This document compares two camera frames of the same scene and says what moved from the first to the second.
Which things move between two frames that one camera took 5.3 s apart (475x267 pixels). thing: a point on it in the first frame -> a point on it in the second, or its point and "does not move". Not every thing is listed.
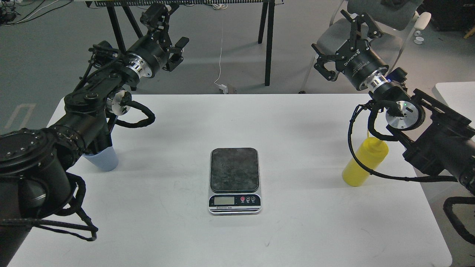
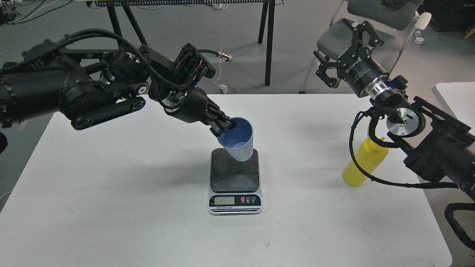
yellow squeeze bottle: x=370 y=152 does not move
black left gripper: x=149 y=57 -> x=190 y=105
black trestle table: x=267 y=10 does not move
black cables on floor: x=8 y=11 does not move
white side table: x=460 y=96 does not move
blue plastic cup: x=107 y=160 -> x=238 y=141
